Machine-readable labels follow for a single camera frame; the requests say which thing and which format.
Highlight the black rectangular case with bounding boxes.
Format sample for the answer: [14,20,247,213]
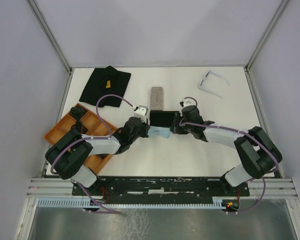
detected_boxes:
[149,110,177,128]

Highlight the blue cloth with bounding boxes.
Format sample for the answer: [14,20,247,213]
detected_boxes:
[148,126,172,139]

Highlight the lavender sunglasses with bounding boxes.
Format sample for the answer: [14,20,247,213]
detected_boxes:
[197,69,230,99]

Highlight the grey glasses case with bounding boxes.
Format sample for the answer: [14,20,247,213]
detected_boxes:
[150,86,164,111]

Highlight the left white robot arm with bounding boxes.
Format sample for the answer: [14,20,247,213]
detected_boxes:
[45,116,150,195]

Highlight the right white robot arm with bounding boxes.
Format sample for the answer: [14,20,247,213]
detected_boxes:
[170,103,283,196]

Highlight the orange divided tray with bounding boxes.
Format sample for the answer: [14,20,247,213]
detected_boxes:
[43,103,117,174]

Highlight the black folded cloth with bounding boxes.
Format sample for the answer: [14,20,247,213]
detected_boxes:
[79,65,132,108]

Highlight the black item in tray middle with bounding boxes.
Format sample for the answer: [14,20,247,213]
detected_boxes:
[70,120,88,134]

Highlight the black item in tray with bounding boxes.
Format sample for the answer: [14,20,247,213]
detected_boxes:
[70,120,88,134]
[70,105,87,120]

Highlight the black item in tray rear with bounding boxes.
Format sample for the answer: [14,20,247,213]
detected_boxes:
[70,105,87,120]

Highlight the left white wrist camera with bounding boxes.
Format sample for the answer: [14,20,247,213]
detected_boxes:
[133,105,149,123]

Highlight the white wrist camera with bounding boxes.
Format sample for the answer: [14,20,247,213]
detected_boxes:
[133,105,149,123]
[179,98,198,109]

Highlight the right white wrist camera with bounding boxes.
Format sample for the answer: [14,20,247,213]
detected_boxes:
[179,98,198,109]

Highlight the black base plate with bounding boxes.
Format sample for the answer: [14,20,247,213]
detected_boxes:
[86,176,250,201]

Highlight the white slotted cable duct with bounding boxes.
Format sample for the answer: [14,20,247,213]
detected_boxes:
[37,196,238,208]

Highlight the right aluminium frame post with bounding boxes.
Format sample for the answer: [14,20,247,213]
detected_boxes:
[245,0,291,72]

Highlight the aluminium frame post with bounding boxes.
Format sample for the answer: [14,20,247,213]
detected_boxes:
[245,0,291,72]
[26,0,72,73]

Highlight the left aluminium frame post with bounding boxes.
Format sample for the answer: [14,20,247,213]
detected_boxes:
[26,0,72,73]

